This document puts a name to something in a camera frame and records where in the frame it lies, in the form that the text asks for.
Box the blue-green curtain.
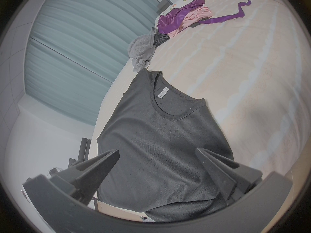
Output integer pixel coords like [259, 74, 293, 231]
[29, 0, 162, 82]
[24, 39, 115, 126]

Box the bed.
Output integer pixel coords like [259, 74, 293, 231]
[91, 0, 309, 225]

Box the pink garment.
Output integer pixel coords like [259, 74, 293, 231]
[168, 6, 213, 39]

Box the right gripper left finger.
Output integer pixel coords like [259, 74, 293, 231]
[49, 149, 120, 205]

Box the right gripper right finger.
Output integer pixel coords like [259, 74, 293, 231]
[195, 148, 263, 204]

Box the grey bedside table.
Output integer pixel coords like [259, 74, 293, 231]
[157, 0, 174, 14]

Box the grey garment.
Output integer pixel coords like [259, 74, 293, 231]
[128, 28, 157, 73]

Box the purple garment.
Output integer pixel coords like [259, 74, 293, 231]
[157, 0, 252, 35]

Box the shiny black garment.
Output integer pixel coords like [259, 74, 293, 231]
[153, 33, 169, 47]

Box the white printed pillow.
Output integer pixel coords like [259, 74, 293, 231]
[155, 0, 210, 24]

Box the black T-shirt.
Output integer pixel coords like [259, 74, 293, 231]
[96, 68, 235, 223]

